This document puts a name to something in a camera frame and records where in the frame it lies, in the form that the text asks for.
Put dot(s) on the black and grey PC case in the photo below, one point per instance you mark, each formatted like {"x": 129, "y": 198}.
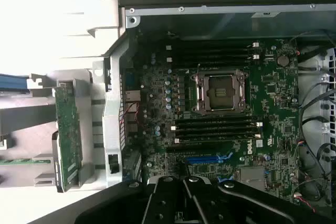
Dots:
{"x": 113, "y": 103}

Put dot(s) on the black RAM slot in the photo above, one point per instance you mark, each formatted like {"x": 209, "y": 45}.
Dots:
{"x": 215, "y": 126}
{"x": 210, "y": 51}
{"x": 215, "y": 120}
{"x": 210, "y": 45}
{"x": 215, "y": 133}
{"x": 210, "y": 57}
{"x": 210, "y": 63}

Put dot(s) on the silver chipset heat sink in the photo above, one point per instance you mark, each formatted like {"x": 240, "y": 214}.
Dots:
{"x": 252, "y": 175}

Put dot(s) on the hard disk with blue carrier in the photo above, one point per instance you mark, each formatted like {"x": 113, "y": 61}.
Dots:
{"x": 13, "y": 82}

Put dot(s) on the round coin battery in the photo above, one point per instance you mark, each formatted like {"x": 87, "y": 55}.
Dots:
{"x": 283, "y": 61}

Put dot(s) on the blue expansion slot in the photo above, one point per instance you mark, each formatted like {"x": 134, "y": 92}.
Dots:
{"x": 202, "y": 159}

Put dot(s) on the RAM stick with white label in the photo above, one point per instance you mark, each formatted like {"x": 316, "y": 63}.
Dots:
{"x": 215, "y": 140}

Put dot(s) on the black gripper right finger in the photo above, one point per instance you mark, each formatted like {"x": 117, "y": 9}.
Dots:
{"x": 204, "y": 203}

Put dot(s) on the perforated metal disk bay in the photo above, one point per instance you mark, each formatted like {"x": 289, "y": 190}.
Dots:
{"x": 328, "y": 103}

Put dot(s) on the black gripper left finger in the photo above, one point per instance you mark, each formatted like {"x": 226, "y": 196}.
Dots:
{"x": 162, "y": 203}

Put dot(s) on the green motherboard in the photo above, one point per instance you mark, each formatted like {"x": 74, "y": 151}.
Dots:
{"x": 275, "y": 119}

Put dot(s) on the grey plastic parts rack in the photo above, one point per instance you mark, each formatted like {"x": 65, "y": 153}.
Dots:
{"x": 84, "y": 95}

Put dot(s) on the metal CPU socket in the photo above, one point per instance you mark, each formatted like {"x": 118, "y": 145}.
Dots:
{"x": 219, "y": 90}

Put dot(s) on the green RAM stick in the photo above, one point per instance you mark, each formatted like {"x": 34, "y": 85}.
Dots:
{"x": 15, "y": 161}

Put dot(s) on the black long expansion slot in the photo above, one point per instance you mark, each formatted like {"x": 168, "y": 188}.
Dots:
{"x": 183, "y": 149}

